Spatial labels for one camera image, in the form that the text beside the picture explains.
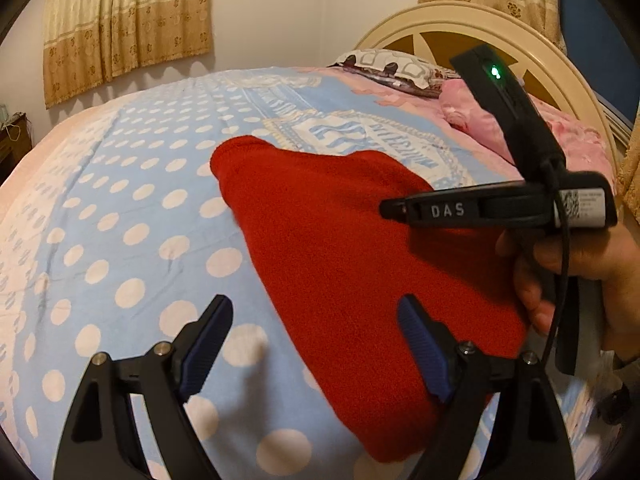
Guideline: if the patterned grey white pillow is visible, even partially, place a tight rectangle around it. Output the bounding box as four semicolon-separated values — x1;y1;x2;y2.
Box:
332;49;460;99

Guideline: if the person's right hand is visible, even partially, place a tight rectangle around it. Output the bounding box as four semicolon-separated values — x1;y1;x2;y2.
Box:
496;224;639;363

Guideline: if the brown wooden desk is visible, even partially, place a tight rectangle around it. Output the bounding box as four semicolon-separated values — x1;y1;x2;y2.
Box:
0;112;32;183

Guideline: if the bed with dotted blue sheet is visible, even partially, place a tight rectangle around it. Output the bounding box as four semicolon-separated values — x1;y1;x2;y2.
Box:
1;67;516;479

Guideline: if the beige patterned window curtain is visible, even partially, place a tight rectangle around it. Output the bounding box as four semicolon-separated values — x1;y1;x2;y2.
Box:
42;0;213;107

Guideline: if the cream wooden headboard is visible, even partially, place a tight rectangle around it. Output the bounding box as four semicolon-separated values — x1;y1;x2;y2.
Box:
356;0;618;169

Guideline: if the pink quilt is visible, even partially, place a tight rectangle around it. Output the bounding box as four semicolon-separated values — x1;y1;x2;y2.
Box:
438;79;615;186

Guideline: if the red knitted sweater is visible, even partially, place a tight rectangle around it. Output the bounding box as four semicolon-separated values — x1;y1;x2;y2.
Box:
210;136;527;463

